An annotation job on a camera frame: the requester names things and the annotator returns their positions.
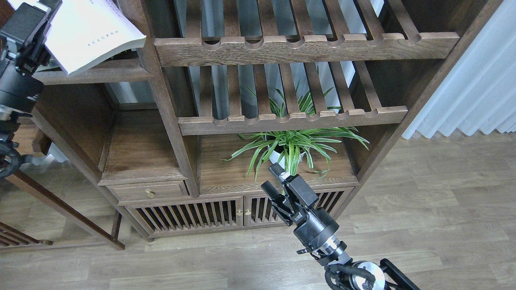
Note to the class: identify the white curtain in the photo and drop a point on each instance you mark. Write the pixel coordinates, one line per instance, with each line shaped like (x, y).
(479, 94)

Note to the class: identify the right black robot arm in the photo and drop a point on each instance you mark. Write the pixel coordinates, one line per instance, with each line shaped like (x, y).
(342, 273)

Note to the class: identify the green spider plant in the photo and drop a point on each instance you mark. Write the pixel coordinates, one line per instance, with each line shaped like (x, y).
(311, 141)

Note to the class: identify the white plant pot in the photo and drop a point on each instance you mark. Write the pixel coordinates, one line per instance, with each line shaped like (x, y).
(275, 156)

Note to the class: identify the brass drawer knob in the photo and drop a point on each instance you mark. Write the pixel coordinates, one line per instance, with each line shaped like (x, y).
(150, 194)

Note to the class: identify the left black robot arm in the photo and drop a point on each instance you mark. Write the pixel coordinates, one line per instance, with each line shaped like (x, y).
(11, 160)

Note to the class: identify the dark wooden bookshelf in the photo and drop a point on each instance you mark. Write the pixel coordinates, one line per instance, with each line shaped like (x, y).
(167, 117)

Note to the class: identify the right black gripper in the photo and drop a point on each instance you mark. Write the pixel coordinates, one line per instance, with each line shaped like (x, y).
(315, 228)

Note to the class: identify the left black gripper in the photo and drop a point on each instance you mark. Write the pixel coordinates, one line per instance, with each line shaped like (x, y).
(23, 52)

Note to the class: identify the white and lilac book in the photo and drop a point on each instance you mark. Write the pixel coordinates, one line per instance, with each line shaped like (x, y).
(83, 33)

